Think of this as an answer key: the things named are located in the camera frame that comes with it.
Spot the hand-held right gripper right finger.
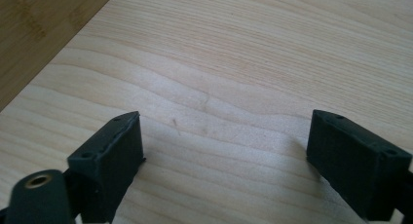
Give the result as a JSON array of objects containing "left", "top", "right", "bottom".
[{"left": 306, "top": 108, "right": 413, "bottom": 223}]

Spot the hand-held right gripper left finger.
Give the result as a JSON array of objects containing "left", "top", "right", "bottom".
[{"left": 66, "top": 110, "right": 147, "bottom": 224}]

